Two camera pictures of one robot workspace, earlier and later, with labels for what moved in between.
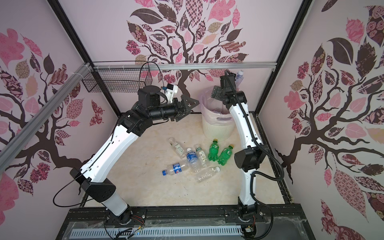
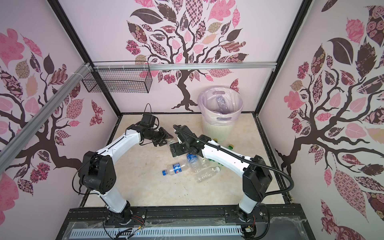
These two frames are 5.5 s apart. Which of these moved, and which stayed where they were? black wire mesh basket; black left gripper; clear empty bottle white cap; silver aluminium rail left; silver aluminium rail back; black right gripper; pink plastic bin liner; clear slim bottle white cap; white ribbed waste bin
Moved: clear slim bottle white cap; black right gripper; black left gripper
Stayed: silver aluminium rail back; clear empty bottle white cap; pink plastic bin liner; black wire mesh basket; silver aluminium rail left; white ribbed waste bin
